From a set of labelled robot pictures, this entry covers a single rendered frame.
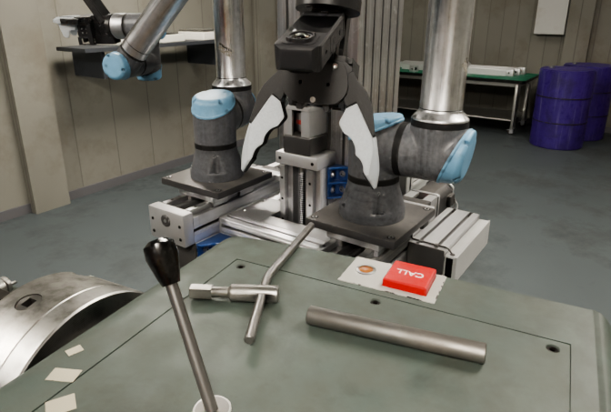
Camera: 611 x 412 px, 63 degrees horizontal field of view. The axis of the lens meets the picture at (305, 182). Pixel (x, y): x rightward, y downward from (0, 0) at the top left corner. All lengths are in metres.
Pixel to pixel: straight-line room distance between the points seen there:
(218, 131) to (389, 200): 0.51
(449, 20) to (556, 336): 0.59
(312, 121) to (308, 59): 0.81
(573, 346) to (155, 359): 0.46
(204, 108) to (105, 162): 3.73
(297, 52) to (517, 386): 0.39
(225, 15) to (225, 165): 0.41
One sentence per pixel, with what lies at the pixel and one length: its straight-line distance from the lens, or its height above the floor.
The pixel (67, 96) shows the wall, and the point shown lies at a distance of 4.77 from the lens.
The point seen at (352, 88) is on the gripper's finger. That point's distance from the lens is 0.54.
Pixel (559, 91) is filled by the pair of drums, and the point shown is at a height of 0.70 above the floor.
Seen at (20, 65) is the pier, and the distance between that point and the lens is 4.47.
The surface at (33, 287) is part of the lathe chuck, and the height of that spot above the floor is 1.24.
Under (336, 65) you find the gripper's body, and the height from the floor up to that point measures 1.56.
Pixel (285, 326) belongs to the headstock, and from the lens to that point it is 0.62.
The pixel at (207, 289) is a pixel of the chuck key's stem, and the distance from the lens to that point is 0.66.
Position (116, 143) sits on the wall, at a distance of 5.08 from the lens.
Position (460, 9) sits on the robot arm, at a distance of 1.01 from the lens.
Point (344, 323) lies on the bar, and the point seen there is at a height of 1.27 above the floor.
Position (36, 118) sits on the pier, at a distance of 4.55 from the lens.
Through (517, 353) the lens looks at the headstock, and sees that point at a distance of 0.62.
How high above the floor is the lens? 1.61
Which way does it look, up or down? 19 degrees down
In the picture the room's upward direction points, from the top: straight up
